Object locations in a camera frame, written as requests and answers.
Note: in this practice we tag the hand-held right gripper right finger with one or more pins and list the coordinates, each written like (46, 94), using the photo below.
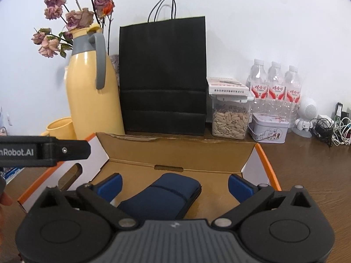
(239, 187)

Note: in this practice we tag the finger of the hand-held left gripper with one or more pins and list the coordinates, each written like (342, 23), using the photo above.
(74, 149)

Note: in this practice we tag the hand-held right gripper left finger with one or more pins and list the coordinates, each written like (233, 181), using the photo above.
(111, 186)

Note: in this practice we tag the navy blue pouch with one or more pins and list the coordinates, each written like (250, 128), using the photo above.
(161, 197)

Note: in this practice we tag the cardboard box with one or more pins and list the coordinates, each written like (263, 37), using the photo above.
(178, 153)

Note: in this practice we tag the person's left hand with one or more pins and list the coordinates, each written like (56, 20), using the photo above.
(5, 199)

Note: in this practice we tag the yellow mug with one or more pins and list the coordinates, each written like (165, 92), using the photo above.
(61, 128)

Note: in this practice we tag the blue object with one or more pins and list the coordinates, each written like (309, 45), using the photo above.
(13, 174)

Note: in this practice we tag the yellow thermos jug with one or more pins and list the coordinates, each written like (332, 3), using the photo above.
(87, 96)

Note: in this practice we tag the white printed tin box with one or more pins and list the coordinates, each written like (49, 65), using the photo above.
(268, 130)

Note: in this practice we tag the clear seed container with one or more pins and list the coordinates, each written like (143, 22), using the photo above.
(230, 123)

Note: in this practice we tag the small white printed box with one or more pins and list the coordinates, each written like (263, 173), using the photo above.
(227, 86)

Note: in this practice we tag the white robot-shaped speaker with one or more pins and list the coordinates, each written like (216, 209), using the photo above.
(308, 112)

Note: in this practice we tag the clear water bottle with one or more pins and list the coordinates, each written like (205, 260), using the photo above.
(292, 87)
(275, 83)
(257, 82)

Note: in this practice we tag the white charger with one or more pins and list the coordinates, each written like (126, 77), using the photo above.
(325, 117)

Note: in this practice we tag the black paper bag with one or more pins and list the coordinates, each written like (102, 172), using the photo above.
(161, 74)

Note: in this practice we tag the black and green gadget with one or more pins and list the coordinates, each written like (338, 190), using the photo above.
(339, 109)

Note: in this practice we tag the dried pink flower bouquet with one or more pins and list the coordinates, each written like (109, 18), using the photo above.
(76, 16)

